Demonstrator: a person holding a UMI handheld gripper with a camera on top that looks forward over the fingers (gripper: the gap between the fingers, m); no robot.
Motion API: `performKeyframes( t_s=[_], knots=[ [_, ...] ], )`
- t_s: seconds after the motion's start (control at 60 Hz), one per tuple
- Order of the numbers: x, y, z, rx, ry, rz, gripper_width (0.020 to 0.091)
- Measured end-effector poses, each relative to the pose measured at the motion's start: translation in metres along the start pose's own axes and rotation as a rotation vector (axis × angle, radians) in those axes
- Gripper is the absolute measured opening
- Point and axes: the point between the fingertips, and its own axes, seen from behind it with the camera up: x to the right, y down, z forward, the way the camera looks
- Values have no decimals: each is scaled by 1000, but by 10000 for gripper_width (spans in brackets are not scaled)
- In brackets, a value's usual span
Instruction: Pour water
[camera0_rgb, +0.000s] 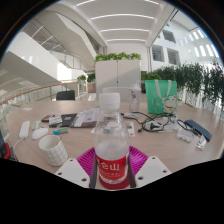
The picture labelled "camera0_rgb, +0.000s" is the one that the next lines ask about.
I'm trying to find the black notebook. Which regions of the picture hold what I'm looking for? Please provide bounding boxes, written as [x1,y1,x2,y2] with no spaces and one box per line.
[60,113,79,128]

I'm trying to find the dark smartphone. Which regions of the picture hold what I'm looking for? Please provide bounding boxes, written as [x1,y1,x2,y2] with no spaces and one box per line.
[41,113,56,123]

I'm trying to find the clear white-capped drink bottle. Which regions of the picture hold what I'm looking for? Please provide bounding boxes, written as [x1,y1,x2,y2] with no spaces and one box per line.
[128,83,143,113]

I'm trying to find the white chair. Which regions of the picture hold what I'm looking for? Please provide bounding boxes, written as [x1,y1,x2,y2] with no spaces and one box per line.
[102,86,131,103]

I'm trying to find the dark blue flat case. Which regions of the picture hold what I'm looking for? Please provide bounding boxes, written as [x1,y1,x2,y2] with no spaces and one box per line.
[183,119,214,143]

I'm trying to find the brown planter with plants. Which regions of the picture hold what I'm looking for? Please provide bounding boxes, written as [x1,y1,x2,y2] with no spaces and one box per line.
[76,73,97,94]

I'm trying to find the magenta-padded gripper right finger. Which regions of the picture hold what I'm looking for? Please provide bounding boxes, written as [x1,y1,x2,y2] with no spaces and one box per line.
[127,145,173,189]

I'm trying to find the white grid-pattern cup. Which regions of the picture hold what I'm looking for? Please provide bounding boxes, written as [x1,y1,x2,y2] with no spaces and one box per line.
[38,134,69,167]

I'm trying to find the clear plastic document bag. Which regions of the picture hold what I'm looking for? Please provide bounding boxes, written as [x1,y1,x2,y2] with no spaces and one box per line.
[69,107,101,129]

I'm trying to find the black cable bundle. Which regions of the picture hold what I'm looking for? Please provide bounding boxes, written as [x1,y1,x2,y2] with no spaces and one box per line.
[120,111,201,134]

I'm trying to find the white planter cabinet with plants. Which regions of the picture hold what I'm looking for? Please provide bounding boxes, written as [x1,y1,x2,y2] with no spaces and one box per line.
[94,51,143,101]

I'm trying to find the clear red-labelled water bottle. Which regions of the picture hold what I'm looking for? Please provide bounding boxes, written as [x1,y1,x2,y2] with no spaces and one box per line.
[93,92,131,187]

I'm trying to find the white charger plug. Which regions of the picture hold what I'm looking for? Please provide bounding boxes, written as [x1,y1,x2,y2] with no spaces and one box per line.
[123,112,138,121]

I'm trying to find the white computer mouse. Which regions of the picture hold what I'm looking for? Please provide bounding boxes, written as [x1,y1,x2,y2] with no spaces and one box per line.
[31,127,50,141]

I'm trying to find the clear plastic wrapper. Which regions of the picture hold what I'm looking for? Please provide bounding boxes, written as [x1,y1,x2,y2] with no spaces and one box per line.
[196,134,208,150]

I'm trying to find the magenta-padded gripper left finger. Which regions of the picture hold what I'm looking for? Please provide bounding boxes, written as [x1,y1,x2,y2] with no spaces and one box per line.
[54,148,100,190]

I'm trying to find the white plastic packet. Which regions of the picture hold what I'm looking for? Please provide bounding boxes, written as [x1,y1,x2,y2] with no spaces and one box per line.
[176,127,195,143]

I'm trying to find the green tote bag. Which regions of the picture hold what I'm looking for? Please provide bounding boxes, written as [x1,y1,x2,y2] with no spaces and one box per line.
[144,79,179,115]

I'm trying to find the green hedge row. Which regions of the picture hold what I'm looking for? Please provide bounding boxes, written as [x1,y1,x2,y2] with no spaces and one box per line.
[141,59,224,113]

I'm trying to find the white paper strip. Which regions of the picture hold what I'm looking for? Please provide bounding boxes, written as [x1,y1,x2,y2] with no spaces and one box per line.
[126,121,136,138]

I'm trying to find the ceiling light strips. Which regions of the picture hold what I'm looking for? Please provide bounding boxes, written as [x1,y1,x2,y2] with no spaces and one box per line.
[75,0,162,43]

